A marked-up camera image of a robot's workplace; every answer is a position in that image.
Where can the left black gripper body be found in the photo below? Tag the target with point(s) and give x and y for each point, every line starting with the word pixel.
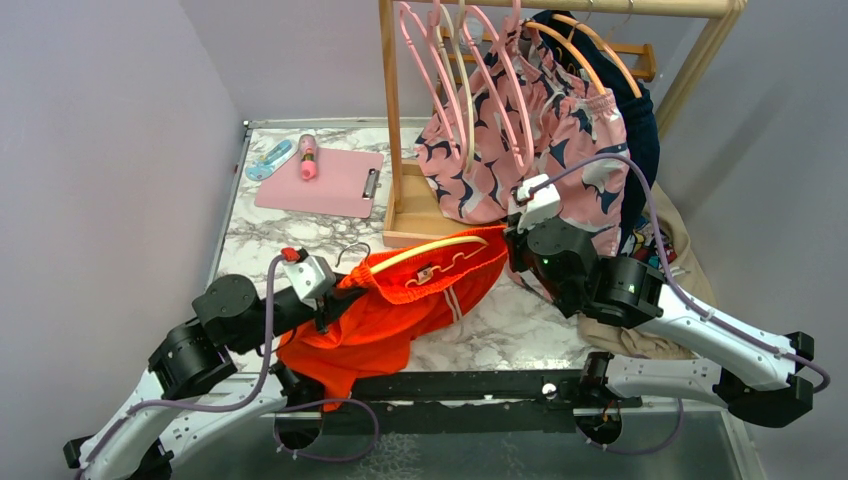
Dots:
pixel 286 318

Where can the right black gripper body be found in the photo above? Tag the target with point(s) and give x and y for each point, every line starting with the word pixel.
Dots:
pixel 522 258

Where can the orange shorts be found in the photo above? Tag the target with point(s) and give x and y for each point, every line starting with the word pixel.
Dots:
pixel 373 337

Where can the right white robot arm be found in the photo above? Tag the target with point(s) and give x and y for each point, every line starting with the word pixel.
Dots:
pixel 749 372

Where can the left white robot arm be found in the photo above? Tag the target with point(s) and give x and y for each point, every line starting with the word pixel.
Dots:
pixel 209 375

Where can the pink hanger holding shorts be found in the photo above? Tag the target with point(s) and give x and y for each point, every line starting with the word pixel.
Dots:
pixel 520 141

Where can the cream hanger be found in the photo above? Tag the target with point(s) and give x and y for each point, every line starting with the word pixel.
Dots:
pixel 464 109

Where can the pink shark print shorts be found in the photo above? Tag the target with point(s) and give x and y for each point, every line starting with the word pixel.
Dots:
pixel 568 124

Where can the orange wooden hanger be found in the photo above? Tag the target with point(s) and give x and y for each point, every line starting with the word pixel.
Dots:
pixel 578 52

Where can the colourful print garment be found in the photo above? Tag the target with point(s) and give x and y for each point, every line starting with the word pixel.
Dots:
pixel 642 244

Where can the beige garment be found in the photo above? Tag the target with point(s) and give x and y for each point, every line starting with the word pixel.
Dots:
pixel 688 273

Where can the wooden clothes rack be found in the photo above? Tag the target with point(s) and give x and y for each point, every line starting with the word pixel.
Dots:
pixel 413 215

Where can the pink clipboard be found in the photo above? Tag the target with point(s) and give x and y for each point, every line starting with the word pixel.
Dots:
pixel 345 185

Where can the light blue package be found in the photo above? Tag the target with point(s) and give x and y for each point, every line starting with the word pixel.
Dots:
pixel 267 164

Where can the navy blue garment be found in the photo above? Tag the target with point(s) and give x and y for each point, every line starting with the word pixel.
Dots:
pixel 644 146

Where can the pink tube bottle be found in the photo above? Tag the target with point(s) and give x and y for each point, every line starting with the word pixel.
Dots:
pixel 307 147

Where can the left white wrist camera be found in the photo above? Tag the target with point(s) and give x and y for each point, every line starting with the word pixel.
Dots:
pixel 311 277

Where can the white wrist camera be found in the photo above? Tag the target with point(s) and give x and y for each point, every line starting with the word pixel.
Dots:
pixel 532 202
pixel 311 277

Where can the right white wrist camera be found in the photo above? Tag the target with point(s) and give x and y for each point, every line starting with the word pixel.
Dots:
pixel 532 202

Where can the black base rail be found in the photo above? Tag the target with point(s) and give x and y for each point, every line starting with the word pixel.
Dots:
pixel 458 403

